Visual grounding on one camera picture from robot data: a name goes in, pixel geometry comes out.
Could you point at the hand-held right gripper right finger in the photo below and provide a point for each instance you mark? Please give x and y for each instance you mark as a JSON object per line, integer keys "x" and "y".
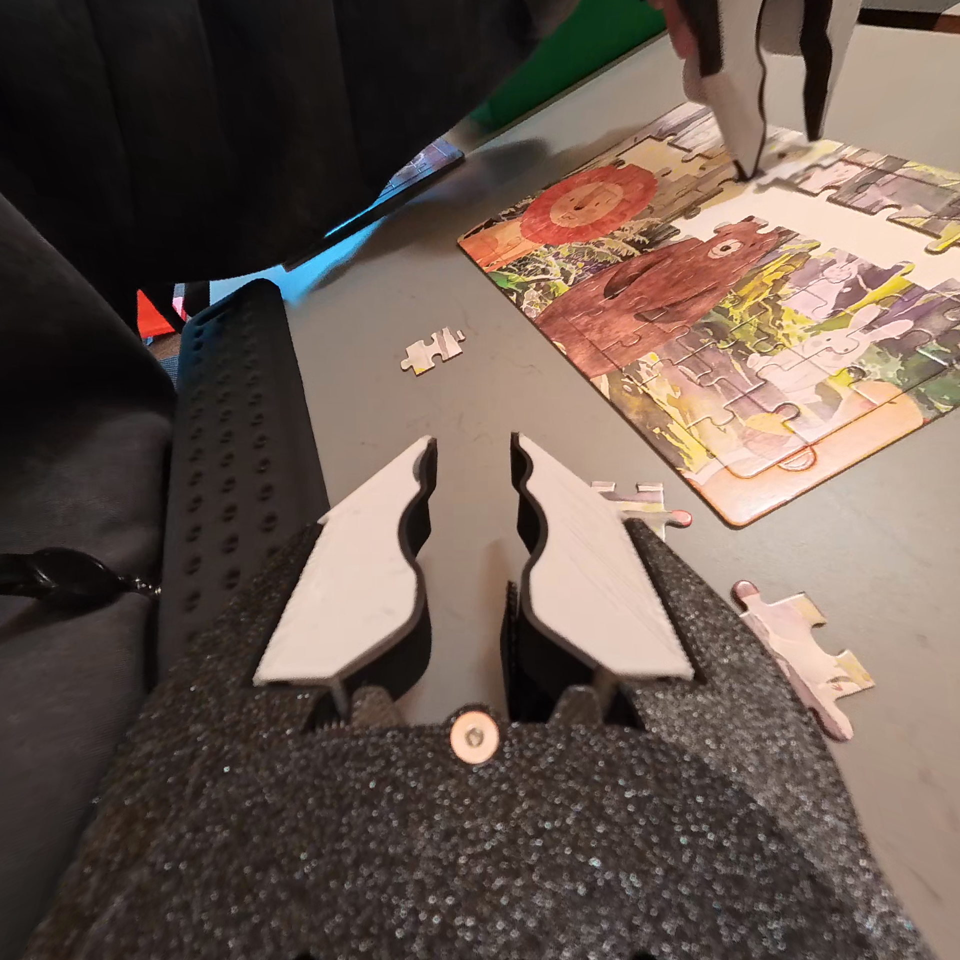
{"x": 600, "y": 600}

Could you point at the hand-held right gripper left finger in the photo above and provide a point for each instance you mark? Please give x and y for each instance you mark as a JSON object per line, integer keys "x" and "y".
{"x": 352, "y": 600}

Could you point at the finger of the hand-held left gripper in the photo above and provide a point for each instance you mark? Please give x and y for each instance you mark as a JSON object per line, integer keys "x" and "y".
{"x": 844, "y": 37}
{"x": 739, "y": 75}

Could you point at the white puzzle piece red knob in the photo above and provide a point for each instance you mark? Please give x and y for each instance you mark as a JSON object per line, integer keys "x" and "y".
{"x": 802, "y": 660}

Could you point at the forest animal jigsaw puzzle board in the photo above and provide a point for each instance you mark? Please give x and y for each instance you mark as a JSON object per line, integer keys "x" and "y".
{"x": 675, "y": 300}

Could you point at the large white grey puzzle piece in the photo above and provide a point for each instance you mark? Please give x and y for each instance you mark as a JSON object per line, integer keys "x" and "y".
{"x": 431, "y": 352}

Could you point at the person's left forearm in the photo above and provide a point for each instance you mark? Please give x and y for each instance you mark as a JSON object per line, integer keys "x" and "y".
{"x": 225, "y": 112}

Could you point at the dark grey desk flap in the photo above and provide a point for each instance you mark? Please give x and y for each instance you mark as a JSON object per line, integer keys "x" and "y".
{"x": 907, "y": 21}

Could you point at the grey desk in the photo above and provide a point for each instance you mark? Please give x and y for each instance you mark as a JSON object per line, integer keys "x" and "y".
{"x": 450, "y": 405}

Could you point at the person's left hand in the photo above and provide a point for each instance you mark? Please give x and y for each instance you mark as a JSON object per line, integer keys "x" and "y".
{"x": 675, "y": 26}

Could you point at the striped puzzle piece red dot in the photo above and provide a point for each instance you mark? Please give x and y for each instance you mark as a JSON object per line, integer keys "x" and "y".
{"x": 645, "y": 501}

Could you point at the green plastic bin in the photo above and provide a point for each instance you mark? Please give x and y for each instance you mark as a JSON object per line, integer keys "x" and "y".
{"x": 570, "y": 60}

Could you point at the dark perforated panel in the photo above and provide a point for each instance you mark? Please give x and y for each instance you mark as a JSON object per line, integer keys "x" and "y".
{"x": 240, "y": 450}

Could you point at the light blue board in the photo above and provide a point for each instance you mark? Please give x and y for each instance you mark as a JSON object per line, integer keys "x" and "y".
{"x": 435, "y": 165}

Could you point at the person's dark jacket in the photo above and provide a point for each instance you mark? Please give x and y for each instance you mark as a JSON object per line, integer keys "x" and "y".
{"x": 60, "y": 450}

